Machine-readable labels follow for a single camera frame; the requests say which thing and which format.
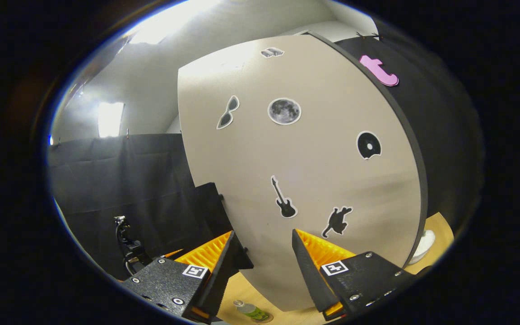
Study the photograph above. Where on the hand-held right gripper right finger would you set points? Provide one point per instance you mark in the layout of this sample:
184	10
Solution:
309	280

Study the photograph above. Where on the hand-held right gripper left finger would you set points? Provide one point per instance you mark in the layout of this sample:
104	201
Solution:
219	280

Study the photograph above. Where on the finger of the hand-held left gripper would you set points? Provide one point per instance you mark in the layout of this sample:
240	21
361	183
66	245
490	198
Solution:
174	253

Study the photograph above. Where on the green label bottle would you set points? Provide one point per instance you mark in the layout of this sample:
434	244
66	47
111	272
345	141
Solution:
247	309

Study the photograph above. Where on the beige cabinet door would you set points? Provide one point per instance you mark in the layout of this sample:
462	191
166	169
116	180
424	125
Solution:
323	158

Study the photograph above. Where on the grey cabinet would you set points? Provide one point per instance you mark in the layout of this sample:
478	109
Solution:
423	198

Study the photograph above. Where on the white object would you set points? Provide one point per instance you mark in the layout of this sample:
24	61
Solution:
424	246

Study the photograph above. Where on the small ceiling light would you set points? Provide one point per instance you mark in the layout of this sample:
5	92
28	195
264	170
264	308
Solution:
110	118

